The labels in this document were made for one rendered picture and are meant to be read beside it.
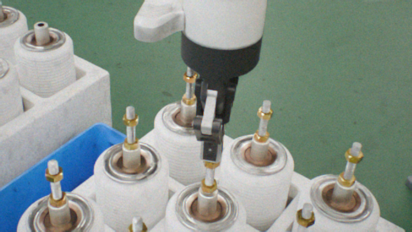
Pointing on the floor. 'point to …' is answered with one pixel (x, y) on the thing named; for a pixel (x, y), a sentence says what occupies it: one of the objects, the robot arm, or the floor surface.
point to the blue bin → (80, 170)
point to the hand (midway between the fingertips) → (212, 142)
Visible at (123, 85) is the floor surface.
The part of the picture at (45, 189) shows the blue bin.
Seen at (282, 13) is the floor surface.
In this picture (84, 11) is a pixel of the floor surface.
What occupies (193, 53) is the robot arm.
